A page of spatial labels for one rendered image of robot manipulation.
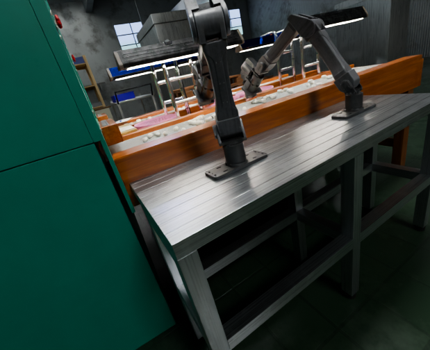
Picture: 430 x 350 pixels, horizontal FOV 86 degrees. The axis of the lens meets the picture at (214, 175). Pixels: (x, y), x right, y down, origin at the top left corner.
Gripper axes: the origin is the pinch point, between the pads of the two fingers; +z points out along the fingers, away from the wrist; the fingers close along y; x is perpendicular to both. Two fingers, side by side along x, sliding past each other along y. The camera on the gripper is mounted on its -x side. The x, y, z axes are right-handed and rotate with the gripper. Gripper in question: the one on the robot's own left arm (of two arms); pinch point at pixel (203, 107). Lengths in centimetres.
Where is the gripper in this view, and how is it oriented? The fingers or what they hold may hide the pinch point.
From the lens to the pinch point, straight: 107.6
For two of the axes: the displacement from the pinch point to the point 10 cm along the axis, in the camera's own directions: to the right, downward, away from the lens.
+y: -8.6, 3.7, -3.4
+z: -2.0, 3.7, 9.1
